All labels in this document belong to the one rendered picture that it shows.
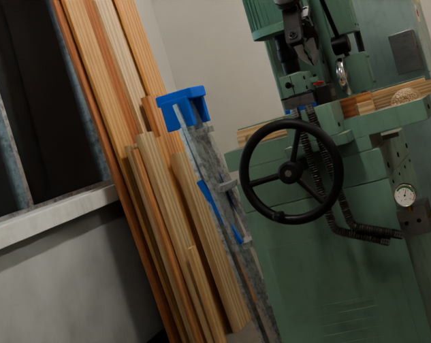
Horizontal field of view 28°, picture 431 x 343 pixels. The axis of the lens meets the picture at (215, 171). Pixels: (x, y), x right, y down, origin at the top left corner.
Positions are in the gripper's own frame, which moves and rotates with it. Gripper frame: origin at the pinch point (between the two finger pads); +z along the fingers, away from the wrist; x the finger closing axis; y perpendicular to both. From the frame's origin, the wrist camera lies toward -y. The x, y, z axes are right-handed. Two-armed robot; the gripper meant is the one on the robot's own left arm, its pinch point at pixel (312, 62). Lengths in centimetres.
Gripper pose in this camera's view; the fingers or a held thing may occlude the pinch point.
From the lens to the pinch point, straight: 243.7
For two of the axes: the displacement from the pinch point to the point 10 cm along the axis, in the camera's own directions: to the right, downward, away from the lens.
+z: 4.0, 7.6, 5.2
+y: 1.4, -6.1, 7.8
